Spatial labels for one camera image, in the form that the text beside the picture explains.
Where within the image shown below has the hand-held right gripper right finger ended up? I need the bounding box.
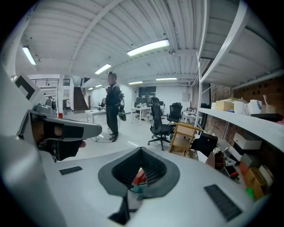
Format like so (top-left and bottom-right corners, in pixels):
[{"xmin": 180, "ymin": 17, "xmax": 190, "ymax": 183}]
[{"xmin": 129, "ymin": 146, "xmax": 271, "ymax": 227}]

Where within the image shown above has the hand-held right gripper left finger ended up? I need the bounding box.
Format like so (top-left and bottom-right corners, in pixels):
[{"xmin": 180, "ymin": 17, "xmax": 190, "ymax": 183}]
[{"xmin": 39, "ymin": 146, "xmax": 142, "ymax": 227}]

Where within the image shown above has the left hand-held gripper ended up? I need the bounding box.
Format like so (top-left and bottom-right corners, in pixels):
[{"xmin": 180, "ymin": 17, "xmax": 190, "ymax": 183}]
[{"xmin": 0, "ymin": 64, "xmax": 58, "ymax": 138}]

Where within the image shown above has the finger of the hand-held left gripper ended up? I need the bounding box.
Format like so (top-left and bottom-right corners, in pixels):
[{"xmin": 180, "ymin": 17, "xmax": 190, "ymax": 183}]
[{"xmin": 43, "ymin": 116, "xmax": 103, "ymax": 141}]

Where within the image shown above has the red and teal vacuum cleaner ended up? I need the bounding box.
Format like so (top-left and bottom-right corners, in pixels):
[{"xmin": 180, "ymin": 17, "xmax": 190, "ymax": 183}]
[{"xmin": 129, "ymin": 167, "xmax": 148, "ymax": 201}]

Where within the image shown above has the person's left hand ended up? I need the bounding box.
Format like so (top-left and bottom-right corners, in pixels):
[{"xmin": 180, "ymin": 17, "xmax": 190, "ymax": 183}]
[{"xmin": 32, "ymin": 121, "xmax": 87, "ymax": 161}]

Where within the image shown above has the white desk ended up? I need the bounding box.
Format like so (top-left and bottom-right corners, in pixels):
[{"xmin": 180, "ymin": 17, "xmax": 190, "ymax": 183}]
[
  {"xmin": 85, "ymin": 109, "xmax": 107, "ymax": 142},
  {"xmin": 130, "ymin": 106, "xmax": 151, "ymax": 126}
]

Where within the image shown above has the dark staircase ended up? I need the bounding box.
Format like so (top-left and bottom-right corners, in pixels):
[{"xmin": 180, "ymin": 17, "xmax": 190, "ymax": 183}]
[{"xmin": 73, "ymin": 86, "xmax": 89, "ymax": 111}]

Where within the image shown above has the black bag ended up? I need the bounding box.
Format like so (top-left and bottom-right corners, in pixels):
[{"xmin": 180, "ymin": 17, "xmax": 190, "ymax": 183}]
[{"xmin": 190, "ymin": 133, "xmax": 219, "ymax": 157}]

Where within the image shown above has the wooden box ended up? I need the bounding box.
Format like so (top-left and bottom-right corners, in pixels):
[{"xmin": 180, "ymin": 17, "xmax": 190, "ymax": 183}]
[{"xmin": 245, "ymin": 167, "xmax": 270, "ymax": 200}]

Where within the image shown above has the black office chair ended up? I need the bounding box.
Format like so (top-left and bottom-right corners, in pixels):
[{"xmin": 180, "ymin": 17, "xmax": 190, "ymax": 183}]
[
  {"xmin": 166, "ymin": 102, "xmax": 184, "ymax": 124},
  {"xmin": 147, "ymin": 97, "xmax": 178, "ymax": 151}
]

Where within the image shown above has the white storage box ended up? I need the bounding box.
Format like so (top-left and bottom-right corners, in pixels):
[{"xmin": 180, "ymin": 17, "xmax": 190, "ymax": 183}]
[{"xmin": 233, "ymin": 132, "xmax": 262, "ymax": 150}]

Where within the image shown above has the white shelving unit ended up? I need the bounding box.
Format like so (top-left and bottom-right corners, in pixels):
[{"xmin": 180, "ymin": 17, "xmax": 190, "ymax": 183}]
[{"xmin": 195, "ymin": 0, "xmax": 284, "ymax": 201}]

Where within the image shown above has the tan box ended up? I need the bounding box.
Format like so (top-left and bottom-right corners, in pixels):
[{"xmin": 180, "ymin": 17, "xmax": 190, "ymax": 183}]
[{"xmin": 215, "ymin": 99, "xmax": 235, "ymax": 112}]

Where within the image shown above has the black tray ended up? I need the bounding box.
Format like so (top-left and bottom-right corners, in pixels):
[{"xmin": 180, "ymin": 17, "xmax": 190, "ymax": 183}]
[{"xmin": 250, "ymin": 113, "xmax": 284, "ymax": 122}]

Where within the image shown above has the white mug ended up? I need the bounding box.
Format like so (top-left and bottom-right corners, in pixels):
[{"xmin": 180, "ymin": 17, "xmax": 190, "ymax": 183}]
[{"xmin": 247, "ymin": 99, "xmax": 264, "ymax": 116}]

